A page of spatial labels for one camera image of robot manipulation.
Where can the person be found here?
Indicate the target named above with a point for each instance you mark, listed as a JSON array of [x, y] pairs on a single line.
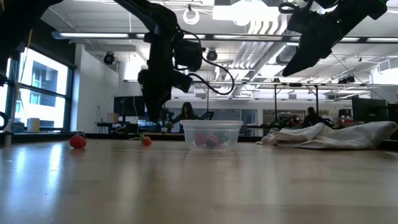
[[186, 113], [311, 118]]

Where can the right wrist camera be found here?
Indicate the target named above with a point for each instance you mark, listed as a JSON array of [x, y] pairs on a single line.
[[298, 20]]

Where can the black metal gantry frame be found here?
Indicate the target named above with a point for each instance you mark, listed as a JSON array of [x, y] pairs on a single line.
[[295, 84]]

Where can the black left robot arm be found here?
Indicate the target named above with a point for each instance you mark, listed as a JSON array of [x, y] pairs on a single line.
[[158, 18]]

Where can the black ceiling spotlight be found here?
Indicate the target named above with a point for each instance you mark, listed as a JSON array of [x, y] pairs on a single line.
[[109, 58], [211, 55]]

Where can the black computer monitor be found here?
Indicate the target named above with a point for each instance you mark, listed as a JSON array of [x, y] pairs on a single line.
[[368, 109], [129, 105]]

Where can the black aluminium table frame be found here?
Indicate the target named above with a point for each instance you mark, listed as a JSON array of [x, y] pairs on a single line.
[[109, 136]]

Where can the silver air ducts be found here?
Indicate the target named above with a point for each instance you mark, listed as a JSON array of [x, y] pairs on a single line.
[[258, 46]]

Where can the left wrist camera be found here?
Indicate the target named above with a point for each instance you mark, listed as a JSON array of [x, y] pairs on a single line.
[[188, 56]]

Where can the large window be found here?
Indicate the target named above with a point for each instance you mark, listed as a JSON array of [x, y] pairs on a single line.
[[46, 109]]

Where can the red strawberry with long stem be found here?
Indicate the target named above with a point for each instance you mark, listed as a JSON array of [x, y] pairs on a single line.
[[147, 141]]

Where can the cardboard box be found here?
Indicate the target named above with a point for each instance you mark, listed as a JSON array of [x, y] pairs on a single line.
[[112, 117]]

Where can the white roll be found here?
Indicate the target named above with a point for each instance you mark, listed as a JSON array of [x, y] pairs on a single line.
[[33, 124]]

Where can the clear plastic tupperware container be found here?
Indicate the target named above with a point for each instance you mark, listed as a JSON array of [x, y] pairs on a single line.
[[211, 123]]

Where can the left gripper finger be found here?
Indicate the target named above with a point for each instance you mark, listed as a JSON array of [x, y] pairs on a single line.
[[157, 109]]

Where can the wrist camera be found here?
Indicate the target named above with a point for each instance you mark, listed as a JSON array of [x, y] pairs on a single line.
[[188, 56], [298, 20]]

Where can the white checked dish towel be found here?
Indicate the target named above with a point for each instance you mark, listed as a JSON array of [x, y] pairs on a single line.
[[326, 137]]

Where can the small potted plant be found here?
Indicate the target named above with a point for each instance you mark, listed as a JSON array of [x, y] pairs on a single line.
[[169, 126]]

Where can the black desk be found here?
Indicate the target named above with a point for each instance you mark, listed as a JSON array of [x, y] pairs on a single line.
[[132, 128]]

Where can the small black mounted device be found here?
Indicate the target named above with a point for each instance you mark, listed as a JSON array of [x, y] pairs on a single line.
[[346, 80]]

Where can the small grey post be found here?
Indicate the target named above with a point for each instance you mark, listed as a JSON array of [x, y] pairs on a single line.
[[7, 140]]

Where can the long ceiling light bar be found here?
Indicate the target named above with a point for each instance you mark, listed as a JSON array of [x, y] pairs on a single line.
[[93, 35]]

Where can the dark berry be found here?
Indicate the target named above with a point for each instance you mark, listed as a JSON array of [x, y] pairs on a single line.
[[211, 143]]

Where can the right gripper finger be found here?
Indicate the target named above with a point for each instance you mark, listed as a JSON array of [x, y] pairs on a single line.
[[311, 49]]

